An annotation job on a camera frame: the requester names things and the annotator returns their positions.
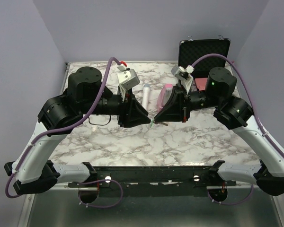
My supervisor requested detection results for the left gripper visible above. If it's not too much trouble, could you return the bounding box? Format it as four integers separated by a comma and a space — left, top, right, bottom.
80, 84, 152, 128

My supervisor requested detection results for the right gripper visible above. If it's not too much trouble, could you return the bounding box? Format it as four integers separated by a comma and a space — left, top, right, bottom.
154, 84, 222, 123

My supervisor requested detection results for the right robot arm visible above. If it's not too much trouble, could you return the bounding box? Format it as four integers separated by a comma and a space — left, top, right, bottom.
154, 66, 284, 196

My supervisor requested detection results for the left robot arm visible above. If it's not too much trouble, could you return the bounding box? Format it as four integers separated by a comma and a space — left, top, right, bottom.
4, 63, 150, 196

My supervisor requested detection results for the pink metronome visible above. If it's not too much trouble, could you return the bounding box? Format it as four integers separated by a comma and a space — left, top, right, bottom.
157, 84, 173, 112

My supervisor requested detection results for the white microphone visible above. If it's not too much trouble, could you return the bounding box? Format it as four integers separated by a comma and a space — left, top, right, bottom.
142, 84, 151, 110

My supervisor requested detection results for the pink card deck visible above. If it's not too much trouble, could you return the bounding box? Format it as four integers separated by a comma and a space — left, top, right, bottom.
195, 78, 207, 91

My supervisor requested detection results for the black poker chip case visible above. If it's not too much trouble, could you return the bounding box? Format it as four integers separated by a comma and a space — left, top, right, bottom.
178, 37, 231, 78

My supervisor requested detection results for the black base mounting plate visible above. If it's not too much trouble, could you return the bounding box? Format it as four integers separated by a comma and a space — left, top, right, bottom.
68, 166, 236, 200

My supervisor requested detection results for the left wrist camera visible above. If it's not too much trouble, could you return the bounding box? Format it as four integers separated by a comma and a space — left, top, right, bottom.
117, 69, 140, 90

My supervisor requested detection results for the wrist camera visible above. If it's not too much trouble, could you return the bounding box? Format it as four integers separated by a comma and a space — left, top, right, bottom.
117, 69, 140, 90
170, 65, 195, 93

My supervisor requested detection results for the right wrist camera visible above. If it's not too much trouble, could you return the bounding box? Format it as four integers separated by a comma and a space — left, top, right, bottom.
170, 65, 195, 93

